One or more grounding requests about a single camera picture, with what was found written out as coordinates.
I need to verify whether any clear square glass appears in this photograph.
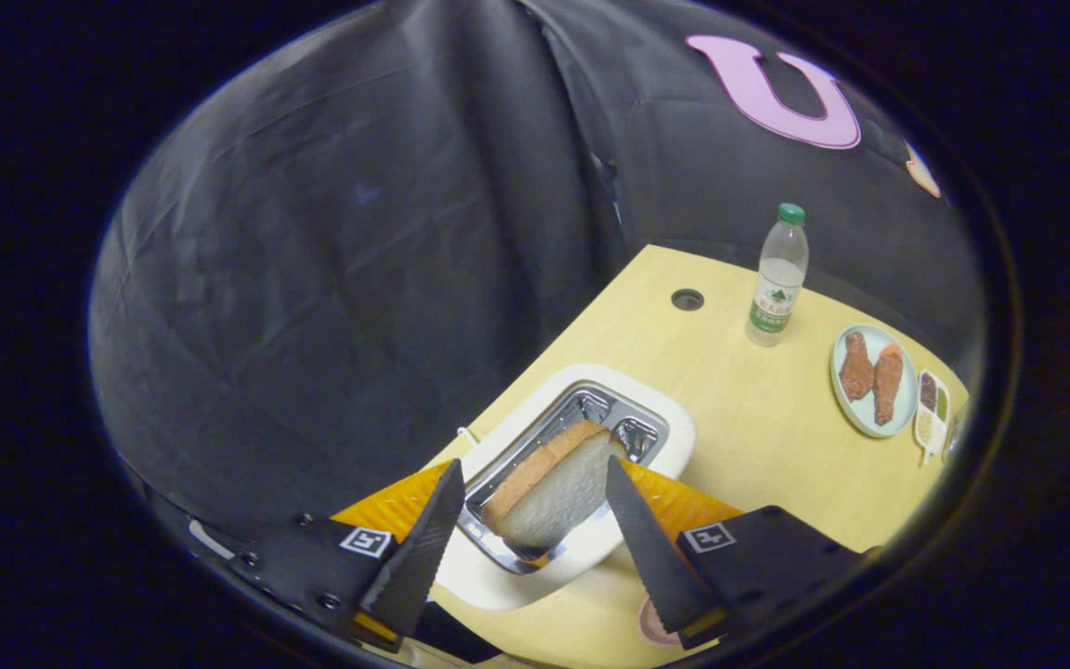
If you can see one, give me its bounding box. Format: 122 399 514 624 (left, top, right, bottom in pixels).
944 400 971 461

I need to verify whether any clear water bottle green cap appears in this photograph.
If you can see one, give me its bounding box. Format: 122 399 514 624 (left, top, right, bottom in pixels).
745 203 811 348

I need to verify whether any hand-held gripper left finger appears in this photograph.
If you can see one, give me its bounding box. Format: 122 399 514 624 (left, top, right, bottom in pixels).
228 458 466 651

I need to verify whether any pink round plate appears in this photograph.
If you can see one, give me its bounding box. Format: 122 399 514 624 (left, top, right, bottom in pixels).
637 597 685 648

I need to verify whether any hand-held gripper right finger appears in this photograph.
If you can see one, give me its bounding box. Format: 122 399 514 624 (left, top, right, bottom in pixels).
605 455 870 649

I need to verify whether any plain bread slice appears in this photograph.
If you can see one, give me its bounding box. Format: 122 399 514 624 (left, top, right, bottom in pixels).
481 420 629 551

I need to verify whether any brown meat patty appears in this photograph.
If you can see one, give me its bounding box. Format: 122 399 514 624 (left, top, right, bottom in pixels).
839 332 875 401
873 349 906 426

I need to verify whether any white toaster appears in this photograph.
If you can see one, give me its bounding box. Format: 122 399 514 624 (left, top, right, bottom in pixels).
428 362 697 612

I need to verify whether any pale green oval plate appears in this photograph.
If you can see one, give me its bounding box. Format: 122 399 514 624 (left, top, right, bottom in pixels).
830 323 920 439

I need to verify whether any white divided bean dish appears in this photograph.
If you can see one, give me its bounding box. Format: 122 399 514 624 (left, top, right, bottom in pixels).
913 370 951 466

